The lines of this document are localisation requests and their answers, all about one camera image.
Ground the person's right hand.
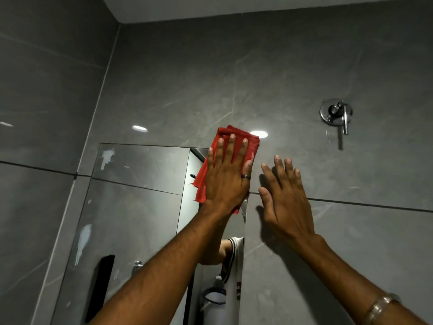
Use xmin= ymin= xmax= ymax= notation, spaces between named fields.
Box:
xmin=258 ymin=154 xmax=327 ymax=250

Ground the person's left hand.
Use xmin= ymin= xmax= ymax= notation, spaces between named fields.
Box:
xmin=202 ymin=133 xmax=254 ymax=215

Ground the red cloth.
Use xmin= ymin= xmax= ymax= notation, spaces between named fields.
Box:
xmin=190 ymin=125 xmax=260 ymax=215

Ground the frameless wall mirror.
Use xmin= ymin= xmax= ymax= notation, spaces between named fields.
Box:
xmin=51 ymin=143 xmax=248 ymax=325

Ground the person's left forearm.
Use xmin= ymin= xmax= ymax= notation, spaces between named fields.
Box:
xmin=89 ymin=203 xmax=237 ymax=325

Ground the person's right forearm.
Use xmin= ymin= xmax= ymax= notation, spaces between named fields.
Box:
xmin=296 ymin=237 xmax=430 ymax=325

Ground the chrome wall valve with lever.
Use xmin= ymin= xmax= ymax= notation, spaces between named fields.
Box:
xmin=319 ymin=99 xmax=354 ymax=136

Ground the silver bracelet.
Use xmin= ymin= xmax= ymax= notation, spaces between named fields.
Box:
xmin=364 ymin=293 xmax=403 ymax=325

